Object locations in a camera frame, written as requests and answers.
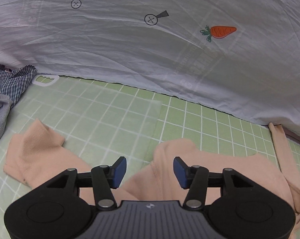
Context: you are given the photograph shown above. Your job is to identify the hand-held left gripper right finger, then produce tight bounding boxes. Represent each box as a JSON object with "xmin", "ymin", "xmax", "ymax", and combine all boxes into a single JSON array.
[{"xmin": 173, "ymin": 156, "xmax": 262, "ymax": 209}]

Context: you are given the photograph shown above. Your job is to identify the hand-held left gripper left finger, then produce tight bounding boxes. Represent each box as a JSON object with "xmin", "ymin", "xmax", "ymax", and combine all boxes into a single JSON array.
[{"xmin": 38, "ymin": 156, "xmax": 128, "ymax": 210}]

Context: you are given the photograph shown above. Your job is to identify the peach knit top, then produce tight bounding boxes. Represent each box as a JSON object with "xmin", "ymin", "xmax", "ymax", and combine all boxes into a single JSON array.
[{"xmin": 3, "ymin": 118, "xmax": 300, "ymax": 239}]

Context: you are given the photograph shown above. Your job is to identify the green grid mat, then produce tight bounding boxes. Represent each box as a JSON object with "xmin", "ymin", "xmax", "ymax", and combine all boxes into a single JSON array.
[{"xmin": 0, "ymin": 76, "xmax": 300, "ymax": 239}]

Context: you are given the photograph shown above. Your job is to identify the pale grey carrot print quilt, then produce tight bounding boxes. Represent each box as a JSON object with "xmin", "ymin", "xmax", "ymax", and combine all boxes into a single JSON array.
[{"xmin": 0, "ymin": 0, "xmax": 300, "ymax": 140}]

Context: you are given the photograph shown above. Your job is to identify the blue checked cloth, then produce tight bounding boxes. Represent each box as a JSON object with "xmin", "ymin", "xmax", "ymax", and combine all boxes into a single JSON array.
[{"xmin": 0, "ymin": 63, "xmax": 38, "ymax": 109}]

